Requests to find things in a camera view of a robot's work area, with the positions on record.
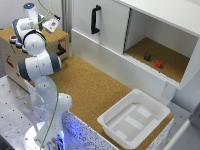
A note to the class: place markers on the white cabinet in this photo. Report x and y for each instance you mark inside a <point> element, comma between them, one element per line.
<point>110,63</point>

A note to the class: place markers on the pink block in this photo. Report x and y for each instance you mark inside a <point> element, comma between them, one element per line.
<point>159,64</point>

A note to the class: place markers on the purple block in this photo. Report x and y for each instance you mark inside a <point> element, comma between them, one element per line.
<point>147,57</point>

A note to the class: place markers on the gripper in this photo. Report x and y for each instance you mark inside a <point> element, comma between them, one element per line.
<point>51,24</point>

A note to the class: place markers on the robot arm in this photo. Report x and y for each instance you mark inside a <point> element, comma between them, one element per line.
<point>40,65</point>

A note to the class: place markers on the red button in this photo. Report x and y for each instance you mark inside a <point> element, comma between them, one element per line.
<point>13,38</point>

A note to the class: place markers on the white plastic box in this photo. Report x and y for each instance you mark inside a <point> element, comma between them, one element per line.
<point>133,120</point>

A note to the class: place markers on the green button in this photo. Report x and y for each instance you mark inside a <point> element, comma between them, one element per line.
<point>24,50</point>

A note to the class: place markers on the white sliding door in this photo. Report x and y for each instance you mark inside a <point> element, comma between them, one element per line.
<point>113,26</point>

